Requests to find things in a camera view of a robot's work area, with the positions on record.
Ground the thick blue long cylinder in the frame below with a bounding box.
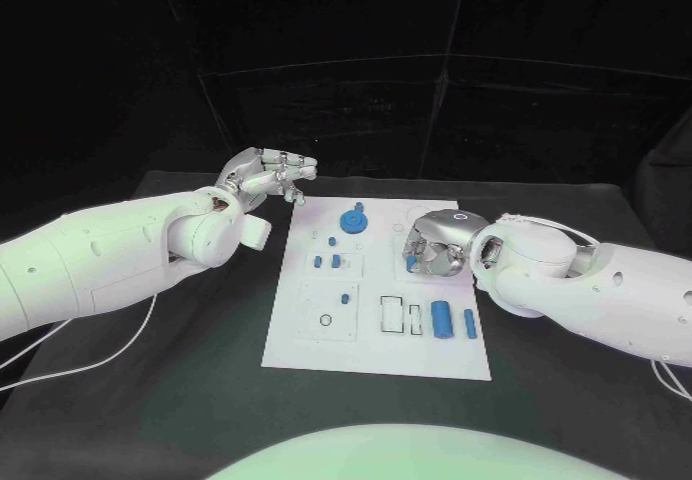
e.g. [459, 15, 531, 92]
[430, 300, 456, 340]

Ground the blue gear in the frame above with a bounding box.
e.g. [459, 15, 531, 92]
[338, 210, 371, 235]

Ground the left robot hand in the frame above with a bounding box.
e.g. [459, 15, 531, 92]
[214, 146, 321, 212]

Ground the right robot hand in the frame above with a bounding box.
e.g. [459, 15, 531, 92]
[400, 208, 492, 279]

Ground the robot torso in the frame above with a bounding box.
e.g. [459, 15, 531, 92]
[205, 423, 632, 480]

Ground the white task board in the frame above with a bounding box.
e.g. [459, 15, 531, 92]
[260, 196, 494, 382]

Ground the white cable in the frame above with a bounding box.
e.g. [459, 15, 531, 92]
[664, 360, 692, 392]
[499, 212, 602, 249]
[651, 359, 692, 402]
[0, 293, 161, 394]
[0, 318, 76, 369]

